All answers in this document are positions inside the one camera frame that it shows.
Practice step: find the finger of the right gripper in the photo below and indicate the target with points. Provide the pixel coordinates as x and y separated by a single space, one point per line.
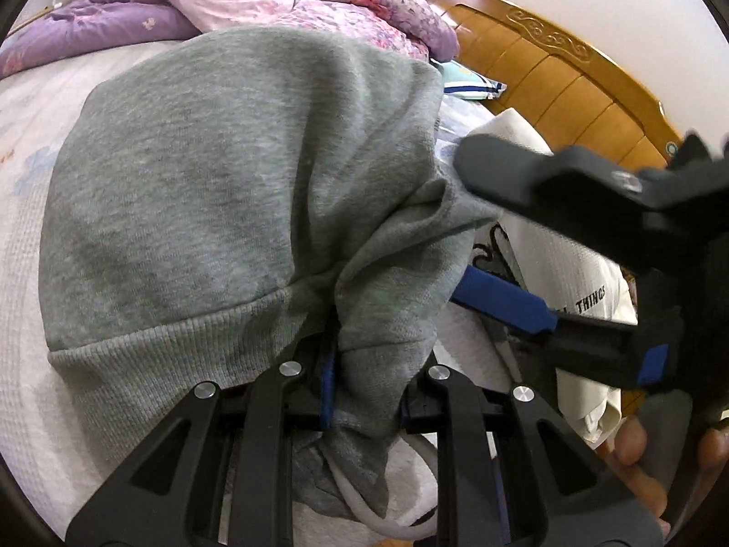
620 355
574 192

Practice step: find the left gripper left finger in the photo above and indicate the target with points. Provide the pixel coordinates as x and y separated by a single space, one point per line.
217 470

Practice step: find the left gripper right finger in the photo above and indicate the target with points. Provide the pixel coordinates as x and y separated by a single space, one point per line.
511 472

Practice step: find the grey sweatshirt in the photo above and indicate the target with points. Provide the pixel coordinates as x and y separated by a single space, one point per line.
239 227

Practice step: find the wooden headboard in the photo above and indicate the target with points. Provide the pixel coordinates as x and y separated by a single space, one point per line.
566 89

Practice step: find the white printed t-shirt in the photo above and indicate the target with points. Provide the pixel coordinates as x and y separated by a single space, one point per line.
568 276

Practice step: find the teal striped pillow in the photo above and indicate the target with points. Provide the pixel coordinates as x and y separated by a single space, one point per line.
465 84

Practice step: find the white floral bed sheet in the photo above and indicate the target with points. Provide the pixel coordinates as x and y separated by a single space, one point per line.
34 239

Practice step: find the purple floral quilt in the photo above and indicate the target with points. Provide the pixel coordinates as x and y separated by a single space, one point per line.
80 27

